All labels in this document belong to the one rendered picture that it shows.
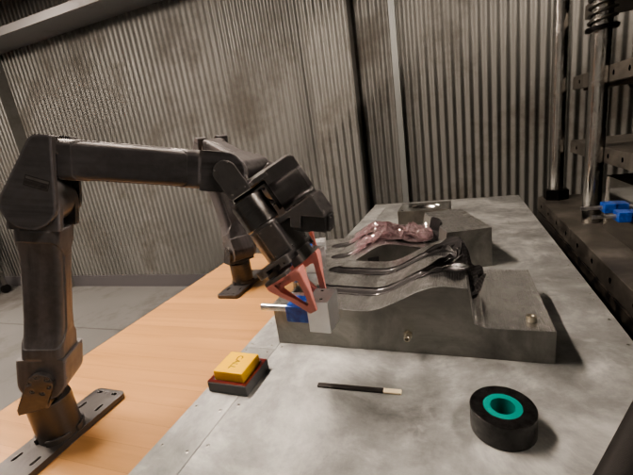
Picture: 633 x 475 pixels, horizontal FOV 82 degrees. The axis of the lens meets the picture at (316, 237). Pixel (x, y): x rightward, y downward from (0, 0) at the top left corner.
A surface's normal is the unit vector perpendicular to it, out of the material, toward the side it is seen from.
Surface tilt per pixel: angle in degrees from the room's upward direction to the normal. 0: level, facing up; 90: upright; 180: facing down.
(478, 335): 90
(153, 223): 90
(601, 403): 0
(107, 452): 0
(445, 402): 0
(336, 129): 90
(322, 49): 90
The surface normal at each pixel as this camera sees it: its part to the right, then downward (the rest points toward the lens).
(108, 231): -0.32, 0.29
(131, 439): -0.14, -0.95
